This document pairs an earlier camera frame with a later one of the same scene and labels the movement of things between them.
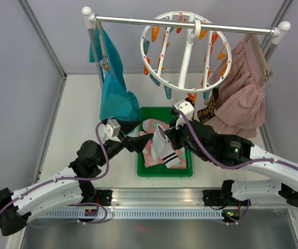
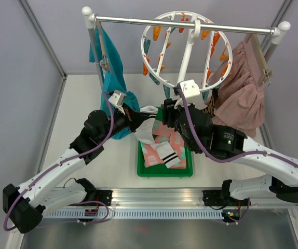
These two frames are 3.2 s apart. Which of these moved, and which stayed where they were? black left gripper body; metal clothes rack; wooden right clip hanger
Moved: black left gripper body
Stayed: metal clothes rack; wooden right clip hanger
